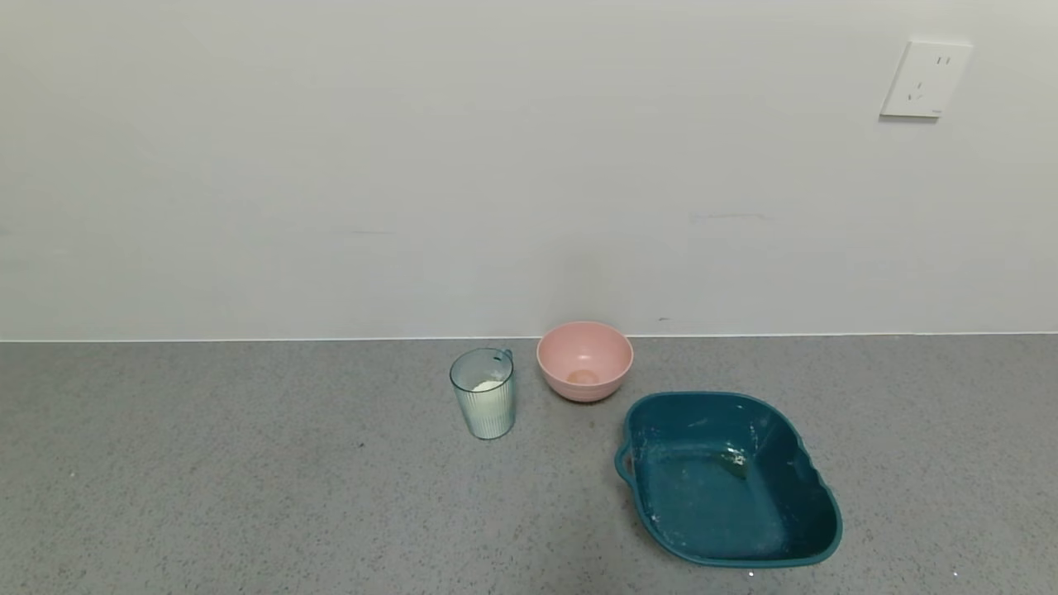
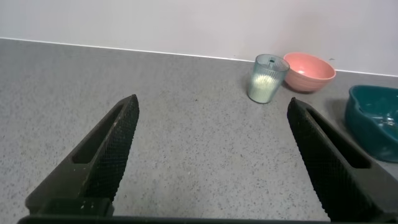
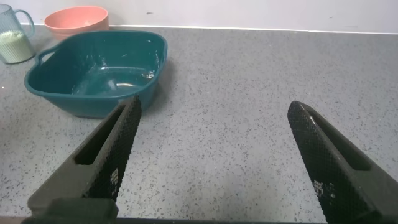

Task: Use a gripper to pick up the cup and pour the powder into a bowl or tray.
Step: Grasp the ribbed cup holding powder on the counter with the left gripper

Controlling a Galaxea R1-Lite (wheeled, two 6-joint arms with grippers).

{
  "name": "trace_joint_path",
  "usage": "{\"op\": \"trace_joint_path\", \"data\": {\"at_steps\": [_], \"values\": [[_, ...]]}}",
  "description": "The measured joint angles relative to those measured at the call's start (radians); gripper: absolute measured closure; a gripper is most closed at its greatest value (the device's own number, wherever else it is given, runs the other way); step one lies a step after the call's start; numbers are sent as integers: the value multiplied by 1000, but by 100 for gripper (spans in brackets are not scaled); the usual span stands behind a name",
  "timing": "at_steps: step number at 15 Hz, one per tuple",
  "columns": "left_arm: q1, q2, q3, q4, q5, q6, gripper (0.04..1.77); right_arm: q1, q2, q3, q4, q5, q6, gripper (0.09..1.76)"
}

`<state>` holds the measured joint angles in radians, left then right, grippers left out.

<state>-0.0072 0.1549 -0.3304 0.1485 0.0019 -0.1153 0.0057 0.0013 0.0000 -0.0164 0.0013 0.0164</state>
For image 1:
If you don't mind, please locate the white wall socket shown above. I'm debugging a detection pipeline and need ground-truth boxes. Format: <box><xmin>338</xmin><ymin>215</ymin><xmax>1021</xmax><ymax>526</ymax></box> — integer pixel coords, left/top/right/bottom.
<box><xmin>880</xmin><ymin>40</ymin><xmax>974</xmax><ymax>119</ymax></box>

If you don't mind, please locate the clear ribbed measuring cup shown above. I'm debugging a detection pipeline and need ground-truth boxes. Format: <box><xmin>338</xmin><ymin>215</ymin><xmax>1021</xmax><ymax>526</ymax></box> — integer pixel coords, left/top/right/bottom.
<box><xmin>450</xmin><ymin>347</ymin><xmax>516</xmax><ymax>440</ymax></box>

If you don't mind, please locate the pink bowl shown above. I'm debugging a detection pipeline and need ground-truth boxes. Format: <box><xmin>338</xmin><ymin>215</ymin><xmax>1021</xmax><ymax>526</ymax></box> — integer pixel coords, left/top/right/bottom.
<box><xmin>536</xmin><ymin>321</ymin><xmax>635</xmax><ymax>403</ymax></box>

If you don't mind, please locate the teal plastic tray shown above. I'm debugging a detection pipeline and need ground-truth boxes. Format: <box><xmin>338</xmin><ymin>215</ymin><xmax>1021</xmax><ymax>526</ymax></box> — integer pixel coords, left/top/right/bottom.
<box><xmin>614</xmin><ymin>391</ymin><xmax>844</xmax><ymax>569</ymax></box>

